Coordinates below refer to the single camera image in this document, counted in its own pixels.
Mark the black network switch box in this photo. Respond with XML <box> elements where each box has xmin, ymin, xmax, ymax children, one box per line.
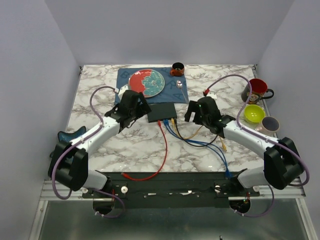
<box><xmin>147</xmin><ymin>102</ymin><xmax>177</xmax><ymax>123</ymax></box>

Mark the red ethernet cable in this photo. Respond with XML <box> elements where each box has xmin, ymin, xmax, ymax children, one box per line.
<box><xmin>121</xmin><ymin>119</ymin><xmax>169</xmax><ymax>181</ymax></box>

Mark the black ethernet cable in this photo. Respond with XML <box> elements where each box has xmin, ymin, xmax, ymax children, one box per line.
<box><xmin>173</xmin><ymin>118</ymin><xmax>221</xmax><ymax>148</ymax></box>

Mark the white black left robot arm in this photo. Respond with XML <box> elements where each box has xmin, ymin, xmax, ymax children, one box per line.
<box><xmin>48</xmin><ymin>90</ymin><xmax>151</xmax><ymax>198</ymax></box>

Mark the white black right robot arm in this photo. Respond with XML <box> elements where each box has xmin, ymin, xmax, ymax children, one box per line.
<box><xmin>184</xmin><ymin>96</ymin><xmax>305</xmax><ymax>196</ymax></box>

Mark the blue cloth placemat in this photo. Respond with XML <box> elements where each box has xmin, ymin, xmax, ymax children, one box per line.
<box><xmin>116</xmin><ymin>67</ymin><xmax>189</xmax><ymax>104</ymax></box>

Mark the silver spoon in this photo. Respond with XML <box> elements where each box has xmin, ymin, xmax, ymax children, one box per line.
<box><xmin>176</xmin><ymin>80</ymin><xmax>188</xmax><ymax>102</ymax></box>

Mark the red and teal plate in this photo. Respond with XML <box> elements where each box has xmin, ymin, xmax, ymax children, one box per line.
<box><xmin>128</xmin><ymin>69</ymin><xmax>166</xmax><ymax>98</ymax></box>

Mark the small brown mug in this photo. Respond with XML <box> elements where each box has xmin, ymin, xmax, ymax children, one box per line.
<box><xmin>169</xmin><ymin>62</ymin><xmax>185</xmax><ymax>77</ymax></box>

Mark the lime green bowl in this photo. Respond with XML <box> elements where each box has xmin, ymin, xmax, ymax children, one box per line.
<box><xmin>243</xmin><ymin>104</ymin><xmax>266</xmax><ymax>124</ymax></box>

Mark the black mug red inside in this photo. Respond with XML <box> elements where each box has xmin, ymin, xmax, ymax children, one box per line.
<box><xmin>247</xmin><ymin>78</ymin><xmax>275</xmax><ymax>104</ymax></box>

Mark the lavender cup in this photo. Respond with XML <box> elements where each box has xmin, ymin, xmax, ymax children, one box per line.
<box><xmin>255</xmin><ymin>116</ymin><xmax>280</xmax><ymax>136</ymax></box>

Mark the blue star-shaped dish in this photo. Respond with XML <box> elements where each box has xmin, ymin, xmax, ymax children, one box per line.
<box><xmin>56</xmin><ymin>126</ymin><xmax>87</xmax><ymax>148</ymax></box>

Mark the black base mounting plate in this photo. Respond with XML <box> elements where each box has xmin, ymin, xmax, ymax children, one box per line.
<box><xmin>82</xmin><ymin>172</ymin><xmax>260</xmax><ymax>209</ymax></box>

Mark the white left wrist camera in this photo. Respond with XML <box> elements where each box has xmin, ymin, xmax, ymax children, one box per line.
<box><xmin>114</xmin><ymin>84</ymin><xmax>130</xmax><ymax>100</ymax></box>

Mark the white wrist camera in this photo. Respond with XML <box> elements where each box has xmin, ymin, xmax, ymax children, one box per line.
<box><xmin>203</xmin><ymin>89</ymin><xmax>218</xmax><ymax>100</ymax></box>
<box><xmin>114</xmin><ymin>84</ymin><xmax>130</xmax><ymax>100</ymax></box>

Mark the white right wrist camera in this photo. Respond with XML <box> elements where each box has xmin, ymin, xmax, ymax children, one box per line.
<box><xmin>203</xmin><ymin>89</ymin><xmax>218</xmax><ymax>100</ymax></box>

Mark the aluminium extrusion rail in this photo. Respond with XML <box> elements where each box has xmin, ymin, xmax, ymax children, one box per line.
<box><xmin>40</xmin><ymin>180</ymin><xmax>83</xmax><ymax>201</ymax></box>

